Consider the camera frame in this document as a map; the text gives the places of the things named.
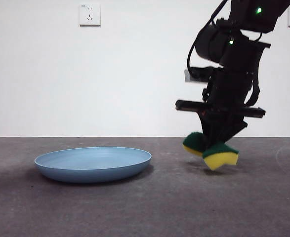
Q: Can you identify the yellow sponge with green pad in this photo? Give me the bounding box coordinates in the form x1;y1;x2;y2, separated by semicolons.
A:
182;132;240;171

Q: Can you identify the blue round plate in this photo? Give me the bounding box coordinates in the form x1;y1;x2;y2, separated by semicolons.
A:
34;146;152;184

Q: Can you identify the black right arm cable loop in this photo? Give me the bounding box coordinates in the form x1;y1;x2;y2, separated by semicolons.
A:
245;73;261;107

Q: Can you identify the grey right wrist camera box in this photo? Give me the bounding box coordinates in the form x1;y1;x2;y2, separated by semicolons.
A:
184;69;209;83

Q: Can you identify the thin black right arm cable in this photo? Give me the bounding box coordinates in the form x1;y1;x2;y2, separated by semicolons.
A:
187;0;228;73

